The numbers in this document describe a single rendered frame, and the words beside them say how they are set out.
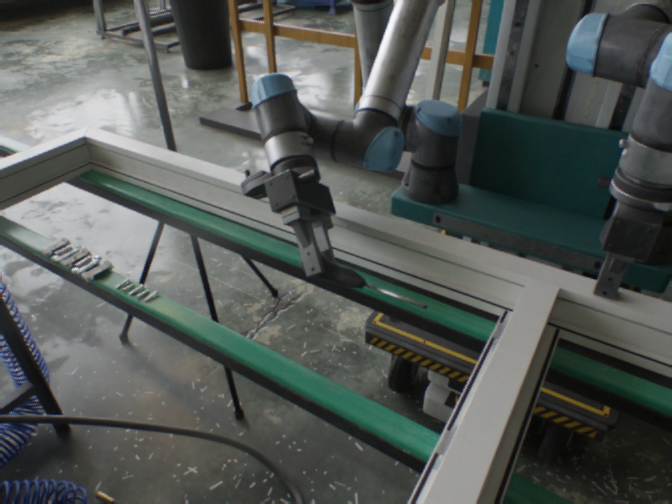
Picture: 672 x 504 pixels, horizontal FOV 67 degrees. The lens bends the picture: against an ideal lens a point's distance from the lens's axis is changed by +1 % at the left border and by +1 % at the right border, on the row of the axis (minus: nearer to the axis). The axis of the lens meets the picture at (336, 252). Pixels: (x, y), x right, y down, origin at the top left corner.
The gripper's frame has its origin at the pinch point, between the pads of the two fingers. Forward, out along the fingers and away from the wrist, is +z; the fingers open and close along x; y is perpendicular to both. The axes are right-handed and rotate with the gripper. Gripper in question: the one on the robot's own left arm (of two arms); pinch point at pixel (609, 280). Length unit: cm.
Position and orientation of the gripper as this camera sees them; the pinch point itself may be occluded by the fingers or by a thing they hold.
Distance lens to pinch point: 78.2
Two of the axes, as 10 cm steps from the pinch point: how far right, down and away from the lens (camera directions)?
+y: -8.5, -3.0, 4.2
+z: 0.1, 8.1, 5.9
